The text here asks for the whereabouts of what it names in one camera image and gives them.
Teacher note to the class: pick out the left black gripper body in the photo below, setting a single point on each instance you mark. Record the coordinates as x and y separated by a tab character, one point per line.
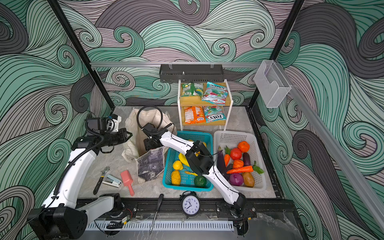
114	138

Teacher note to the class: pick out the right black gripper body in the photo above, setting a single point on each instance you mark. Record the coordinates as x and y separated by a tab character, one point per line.
148	142

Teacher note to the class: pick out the beige canvas tote bag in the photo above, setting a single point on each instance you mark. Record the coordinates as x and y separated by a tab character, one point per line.
149	163

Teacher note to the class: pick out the yellow banana bunch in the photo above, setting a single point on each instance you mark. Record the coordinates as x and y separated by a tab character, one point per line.
183	159

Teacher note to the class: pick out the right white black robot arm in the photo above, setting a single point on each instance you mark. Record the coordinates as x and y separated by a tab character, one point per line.
200	160

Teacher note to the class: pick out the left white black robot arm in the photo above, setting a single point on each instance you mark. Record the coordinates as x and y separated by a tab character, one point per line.
59	218

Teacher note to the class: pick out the orange candy bag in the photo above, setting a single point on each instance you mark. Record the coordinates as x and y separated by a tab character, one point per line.
194	115

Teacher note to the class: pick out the green yellow snack bag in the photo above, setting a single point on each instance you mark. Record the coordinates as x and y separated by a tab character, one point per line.
192	89

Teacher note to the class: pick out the green Fox's candy bag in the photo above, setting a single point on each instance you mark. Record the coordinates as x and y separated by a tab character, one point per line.
214	114

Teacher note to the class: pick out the red green candy bag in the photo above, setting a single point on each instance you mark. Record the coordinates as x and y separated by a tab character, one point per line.
215	94

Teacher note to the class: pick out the black adjustable wrench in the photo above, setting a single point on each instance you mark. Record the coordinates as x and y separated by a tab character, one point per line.
103	173

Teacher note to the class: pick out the yellow lemon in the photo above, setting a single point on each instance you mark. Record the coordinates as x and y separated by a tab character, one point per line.
178	166

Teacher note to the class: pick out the teal plastic basket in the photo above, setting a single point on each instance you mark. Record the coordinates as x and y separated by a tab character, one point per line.
187	181

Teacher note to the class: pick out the white stapler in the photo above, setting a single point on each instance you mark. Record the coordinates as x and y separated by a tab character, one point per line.
111	181

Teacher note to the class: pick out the pink plastic scoop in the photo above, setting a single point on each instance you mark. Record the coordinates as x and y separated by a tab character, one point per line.
127	181

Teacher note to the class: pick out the white wooden shelf rack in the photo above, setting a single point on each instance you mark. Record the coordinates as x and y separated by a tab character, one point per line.
196	101

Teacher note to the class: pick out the white plastic basket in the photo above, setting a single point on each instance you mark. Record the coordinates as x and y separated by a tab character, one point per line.
231	139

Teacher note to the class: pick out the purple eggplant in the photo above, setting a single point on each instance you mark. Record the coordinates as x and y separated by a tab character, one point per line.
221	165

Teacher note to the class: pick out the black alarm clock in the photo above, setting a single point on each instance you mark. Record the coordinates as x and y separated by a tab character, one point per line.
190	204

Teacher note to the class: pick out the small carrot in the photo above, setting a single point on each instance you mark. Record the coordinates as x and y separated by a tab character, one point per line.
227	156

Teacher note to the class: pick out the red tomato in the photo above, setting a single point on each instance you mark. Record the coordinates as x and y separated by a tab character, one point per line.
236	154

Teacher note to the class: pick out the small orange pumpkin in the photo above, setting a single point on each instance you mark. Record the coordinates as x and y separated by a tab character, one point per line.
238	164

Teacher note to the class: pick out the orange tangerine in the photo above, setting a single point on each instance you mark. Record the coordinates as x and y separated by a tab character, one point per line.
244	146

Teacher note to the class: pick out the purple onion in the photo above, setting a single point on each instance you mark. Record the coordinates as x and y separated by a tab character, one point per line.
236	179

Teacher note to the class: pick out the small dark eggplant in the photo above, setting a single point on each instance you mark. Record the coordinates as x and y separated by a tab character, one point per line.
246	159

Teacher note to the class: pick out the brown potato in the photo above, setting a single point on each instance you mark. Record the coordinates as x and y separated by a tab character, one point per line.
248	179

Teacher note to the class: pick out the orange carrot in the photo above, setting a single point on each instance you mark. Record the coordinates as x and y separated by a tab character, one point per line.
250	169

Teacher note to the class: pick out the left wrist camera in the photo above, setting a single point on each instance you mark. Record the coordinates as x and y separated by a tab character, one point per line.
103	125

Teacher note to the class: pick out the black handled screwdriver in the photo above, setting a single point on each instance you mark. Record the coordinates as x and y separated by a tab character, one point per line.
159	202

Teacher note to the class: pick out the black metal wall tray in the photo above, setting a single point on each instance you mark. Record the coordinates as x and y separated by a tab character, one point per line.
173	73

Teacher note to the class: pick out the white perforated cable duct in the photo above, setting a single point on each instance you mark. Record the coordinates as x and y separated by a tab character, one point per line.
166	226

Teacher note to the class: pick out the clear plastic wall holder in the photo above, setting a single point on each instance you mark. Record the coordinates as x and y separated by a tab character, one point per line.
272	83

